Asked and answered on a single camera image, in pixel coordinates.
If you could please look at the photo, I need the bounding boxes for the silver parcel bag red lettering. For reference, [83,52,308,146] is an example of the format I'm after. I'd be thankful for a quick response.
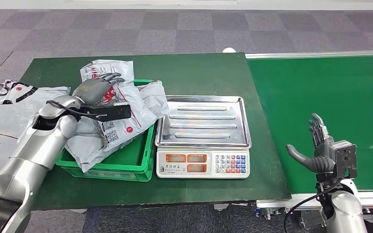
[77,60,159,152]

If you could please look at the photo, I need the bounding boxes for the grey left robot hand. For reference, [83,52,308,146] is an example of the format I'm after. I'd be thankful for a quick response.
[72,72,126,106]

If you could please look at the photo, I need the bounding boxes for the green conveyor belt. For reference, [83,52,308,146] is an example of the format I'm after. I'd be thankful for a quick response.
[246,50,373,222]

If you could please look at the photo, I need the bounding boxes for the white scale with steel tray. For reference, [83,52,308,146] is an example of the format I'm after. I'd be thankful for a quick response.
[154,96,252,180]

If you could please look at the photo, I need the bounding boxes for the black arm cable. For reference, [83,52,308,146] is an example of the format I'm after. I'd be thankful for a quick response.
[46,100,108,118]
[283,178,345,233]

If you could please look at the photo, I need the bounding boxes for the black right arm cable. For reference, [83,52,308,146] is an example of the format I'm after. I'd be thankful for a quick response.
[283,178,345,233]

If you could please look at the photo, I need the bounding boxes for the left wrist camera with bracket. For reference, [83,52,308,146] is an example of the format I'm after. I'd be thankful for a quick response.
[78,103,132,122]

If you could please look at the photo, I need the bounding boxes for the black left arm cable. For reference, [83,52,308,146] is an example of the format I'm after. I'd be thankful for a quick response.
[46,100,108,118]

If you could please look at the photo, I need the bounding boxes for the green plastic crate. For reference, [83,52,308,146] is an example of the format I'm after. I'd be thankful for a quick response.
[55,79,157,183]

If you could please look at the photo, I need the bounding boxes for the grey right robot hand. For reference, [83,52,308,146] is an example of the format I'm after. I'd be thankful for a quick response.
[285,113,337,174]

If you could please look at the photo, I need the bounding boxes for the grey parcel bag small red dot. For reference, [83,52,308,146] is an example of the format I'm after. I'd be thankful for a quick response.
[65,123,136,173]

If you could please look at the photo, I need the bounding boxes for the large grey bag QR codes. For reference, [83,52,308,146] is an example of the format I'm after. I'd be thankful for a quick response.
[0,79,71,176]

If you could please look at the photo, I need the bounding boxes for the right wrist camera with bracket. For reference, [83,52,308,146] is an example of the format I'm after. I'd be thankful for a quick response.
[329,140,357,180]

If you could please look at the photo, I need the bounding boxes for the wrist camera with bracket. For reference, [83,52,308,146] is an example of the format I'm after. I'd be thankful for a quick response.
[329,140,357,180]
[78,103,132,122]

